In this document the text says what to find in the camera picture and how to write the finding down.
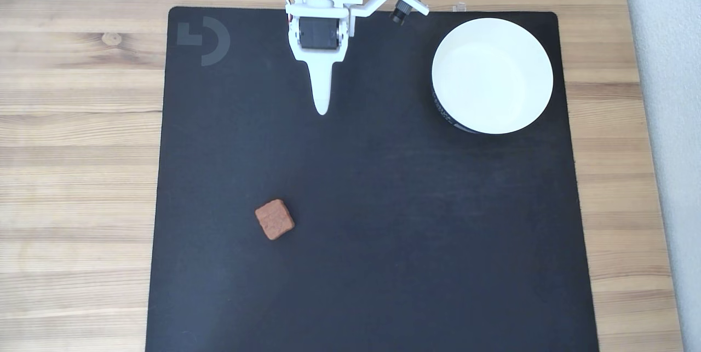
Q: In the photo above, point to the brown square toy block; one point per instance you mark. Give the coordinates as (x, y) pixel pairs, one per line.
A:
(274, 219)

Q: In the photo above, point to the small clear plastic connector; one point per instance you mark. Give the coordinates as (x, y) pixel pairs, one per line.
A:
(459, 6)

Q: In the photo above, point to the black desk mat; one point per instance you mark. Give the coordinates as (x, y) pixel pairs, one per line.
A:
(383, 220)

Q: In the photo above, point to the white paper bowl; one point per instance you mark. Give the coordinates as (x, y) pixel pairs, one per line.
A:
(493, 75)

